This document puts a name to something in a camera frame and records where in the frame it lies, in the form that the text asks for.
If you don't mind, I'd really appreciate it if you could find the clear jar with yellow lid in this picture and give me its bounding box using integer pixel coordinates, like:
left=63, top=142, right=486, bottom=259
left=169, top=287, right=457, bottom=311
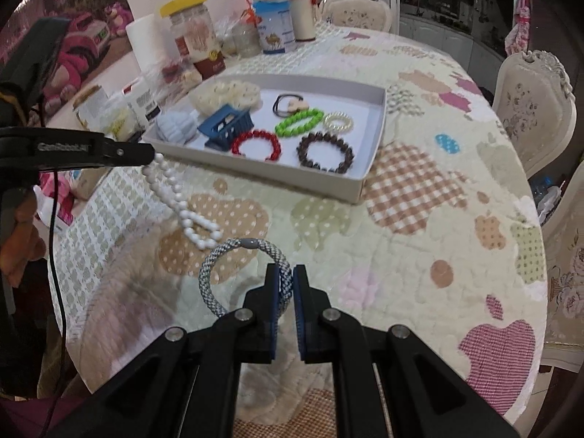
left=160, top=0, right=226, bottom=78

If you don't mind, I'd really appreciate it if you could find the pink patterned cloth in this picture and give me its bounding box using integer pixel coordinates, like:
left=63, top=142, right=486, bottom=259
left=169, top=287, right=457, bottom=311
left=504, top=0, right=532, bottom=55

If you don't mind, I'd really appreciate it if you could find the person's left hand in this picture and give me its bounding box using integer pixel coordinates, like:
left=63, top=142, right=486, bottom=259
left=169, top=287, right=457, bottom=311
left=0, top=189, right=49, bottom=286

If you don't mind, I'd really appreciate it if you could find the blue hair claw clip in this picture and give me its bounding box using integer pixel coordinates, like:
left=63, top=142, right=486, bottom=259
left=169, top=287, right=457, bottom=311
left=197, top=105, right=254, bottom=150

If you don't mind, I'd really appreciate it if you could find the quilted apple pattern tablecloth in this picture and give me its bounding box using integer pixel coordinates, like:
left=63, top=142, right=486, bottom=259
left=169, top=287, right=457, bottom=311
left=48, top=23, right=548, bottom=438

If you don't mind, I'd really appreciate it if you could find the green bead bracelet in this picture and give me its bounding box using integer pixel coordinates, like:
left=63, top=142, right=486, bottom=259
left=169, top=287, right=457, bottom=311
left=274, top=107, right=324, bottom=138

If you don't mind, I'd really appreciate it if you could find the white can with gold lid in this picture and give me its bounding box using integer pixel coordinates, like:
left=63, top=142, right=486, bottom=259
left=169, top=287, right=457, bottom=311
left=72, top=84, right=115, bottom=140

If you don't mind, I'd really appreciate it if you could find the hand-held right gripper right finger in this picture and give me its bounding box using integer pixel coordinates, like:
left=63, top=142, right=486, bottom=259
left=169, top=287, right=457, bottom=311
left=293, top=264, right=521, bottom=438

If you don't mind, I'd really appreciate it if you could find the red bead bracelet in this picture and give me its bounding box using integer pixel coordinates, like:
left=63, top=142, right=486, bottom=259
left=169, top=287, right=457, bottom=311
left=230, top=129, right=283, bottom=162

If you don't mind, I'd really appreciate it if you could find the pearl spiral hair tie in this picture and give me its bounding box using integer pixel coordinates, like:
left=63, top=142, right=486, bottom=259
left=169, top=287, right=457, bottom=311
left=323, top=110, right=354, bottom=132

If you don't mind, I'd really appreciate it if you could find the white counter cabinet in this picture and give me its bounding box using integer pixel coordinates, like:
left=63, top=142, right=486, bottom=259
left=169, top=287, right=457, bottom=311
left=399, top=14, right=503, bottom=60

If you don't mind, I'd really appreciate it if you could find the white bead bracelet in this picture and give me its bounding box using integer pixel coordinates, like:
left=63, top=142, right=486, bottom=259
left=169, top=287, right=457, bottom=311
left=141, top=153, right=223, bottom=249

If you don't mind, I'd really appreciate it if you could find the white ornate chair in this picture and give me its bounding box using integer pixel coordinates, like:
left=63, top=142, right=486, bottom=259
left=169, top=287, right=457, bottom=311
left=541, top=160, right=584, bottom=370
left=493, top=50, right=578, bottom=178
left=319, top=0, right=393, bottom=34

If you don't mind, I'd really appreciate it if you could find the cream bottle with red cap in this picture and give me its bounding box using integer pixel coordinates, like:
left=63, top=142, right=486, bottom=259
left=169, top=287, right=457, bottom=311
left=291, top=0, right=318, bottom=41

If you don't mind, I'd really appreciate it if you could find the blue and white can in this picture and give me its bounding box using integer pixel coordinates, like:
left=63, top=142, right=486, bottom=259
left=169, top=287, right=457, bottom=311
left=252, top=0, right=296, bottom=54

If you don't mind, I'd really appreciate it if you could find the white paper towel roll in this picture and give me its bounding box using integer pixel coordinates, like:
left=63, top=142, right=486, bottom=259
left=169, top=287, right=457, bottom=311
left=125, top=14, right=176, bottom=71

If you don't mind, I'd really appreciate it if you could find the white shallow box tray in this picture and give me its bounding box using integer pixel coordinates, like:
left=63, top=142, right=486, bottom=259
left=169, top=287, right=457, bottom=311
left=142, top=73, right=388, bottom=204

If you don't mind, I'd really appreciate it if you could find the grey white braided hair tie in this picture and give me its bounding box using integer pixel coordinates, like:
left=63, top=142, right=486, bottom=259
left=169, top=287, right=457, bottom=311
left=198, top=238, right=293, bottom=318

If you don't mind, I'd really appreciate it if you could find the light blue fluffy scrunchie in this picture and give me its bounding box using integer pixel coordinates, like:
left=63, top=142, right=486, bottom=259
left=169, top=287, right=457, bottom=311
left=155, top=112, right=201, bottom=147

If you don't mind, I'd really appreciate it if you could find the black hair tie beige charm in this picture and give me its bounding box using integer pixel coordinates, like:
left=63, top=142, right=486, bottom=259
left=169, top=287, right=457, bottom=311
left=272, top=92, right=311, bottom=117

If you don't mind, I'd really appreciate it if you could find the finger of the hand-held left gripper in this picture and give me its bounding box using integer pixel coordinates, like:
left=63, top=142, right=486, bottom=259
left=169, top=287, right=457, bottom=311
left=0, top=127, right=155, bottom=169

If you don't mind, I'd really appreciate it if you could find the white bottle with red cap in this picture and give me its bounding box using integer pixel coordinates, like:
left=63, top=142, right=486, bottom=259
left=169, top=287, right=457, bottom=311
left=125, top=80, right=162, bottom=124

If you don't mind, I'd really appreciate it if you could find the cream polka-dot scrunchie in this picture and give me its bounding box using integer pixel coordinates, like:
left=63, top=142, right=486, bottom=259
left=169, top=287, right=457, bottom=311
left=189, top=80, right=263, bottom=112

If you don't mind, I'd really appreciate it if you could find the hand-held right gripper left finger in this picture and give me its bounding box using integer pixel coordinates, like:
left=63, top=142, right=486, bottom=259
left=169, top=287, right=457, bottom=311
left=46, top=265, right=281, bottom=438

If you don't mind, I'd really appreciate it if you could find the black cable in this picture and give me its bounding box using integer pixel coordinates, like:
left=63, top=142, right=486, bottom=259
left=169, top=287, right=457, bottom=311
left=46, top=166, right=69, bottom=425

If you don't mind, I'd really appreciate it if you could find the small clear glass jar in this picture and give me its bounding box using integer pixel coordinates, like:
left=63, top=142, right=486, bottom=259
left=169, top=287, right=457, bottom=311
left=230, top=23, right=261, bottom=58

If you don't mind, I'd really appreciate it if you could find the dark bead bracelet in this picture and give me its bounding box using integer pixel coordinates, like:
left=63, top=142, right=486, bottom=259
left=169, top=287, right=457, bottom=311
left=296, top=131, right=356, bottom=174

